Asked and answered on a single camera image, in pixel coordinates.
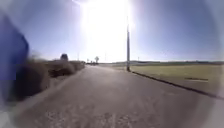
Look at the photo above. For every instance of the grass field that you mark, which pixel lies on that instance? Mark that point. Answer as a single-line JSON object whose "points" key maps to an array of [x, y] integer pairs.
{"points": [[180, 71]]}

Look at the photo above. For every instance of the grey paved strip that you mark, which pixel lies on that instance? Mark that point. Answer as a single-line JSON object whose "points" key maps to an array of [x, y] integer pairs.
{"points": [[200, 88]]}

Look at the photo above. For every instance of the grey asphalt path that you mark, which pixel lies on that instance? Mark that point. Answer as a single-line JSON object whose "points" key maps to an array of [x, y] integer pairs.
{"points": [[110, 100]]}

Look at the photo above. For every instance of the thin grey pole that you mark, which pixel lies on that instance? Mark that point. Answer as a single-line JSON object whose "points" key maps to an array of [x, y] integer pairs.
{"points": [[128, 46]]}

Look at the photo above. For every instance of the row of bushes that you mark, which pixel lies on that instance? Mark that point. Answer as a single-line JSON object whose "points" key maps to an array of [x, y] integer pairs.
{"points": [[40, 75]]}

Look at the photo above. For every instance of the pale concrete kerb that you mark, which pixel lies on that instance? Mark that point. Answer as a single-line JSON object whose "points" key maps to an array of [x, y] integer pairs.
{"points": [[43, 93]]}

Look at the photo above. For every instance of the small tree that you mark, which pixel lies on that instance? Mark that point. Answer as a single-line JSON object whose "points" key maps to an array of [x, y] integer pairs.
{"points": [[96, 59]]}

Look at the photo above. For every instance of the dark building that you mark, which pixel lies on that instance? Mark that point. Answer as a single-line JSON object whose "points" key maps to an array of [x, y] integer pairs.
{"points": [[64, 57]]}

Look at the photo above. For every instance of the distant tree line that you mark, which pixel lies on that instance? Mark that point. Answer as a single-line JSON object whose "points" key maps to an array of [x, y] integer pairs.
{"points": [[173, 62]]}

